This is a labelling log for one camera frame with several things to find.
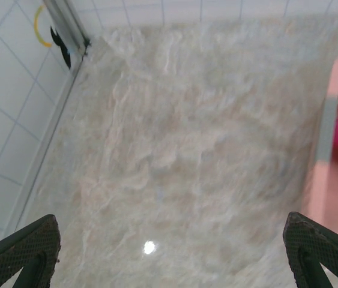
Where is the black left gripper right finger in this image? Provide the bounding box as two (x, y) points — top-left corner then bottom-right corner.
(282, 211), (338, 288)

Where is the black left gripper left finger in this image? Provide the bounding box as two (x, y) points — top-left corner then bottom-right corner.
(0, 214), (62, 288)

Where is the pink plastic basket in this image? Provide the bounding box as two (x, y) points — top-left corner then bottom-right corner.
(302, 56), (338, 241)

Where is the aluminium side floor rail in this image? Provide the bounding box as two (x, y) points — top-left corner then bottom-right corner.
(5, 55), (87, 233)

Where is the aluminium corner post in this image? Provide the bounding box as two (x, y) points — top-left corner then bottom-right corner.
(42, 0), (92, 58)

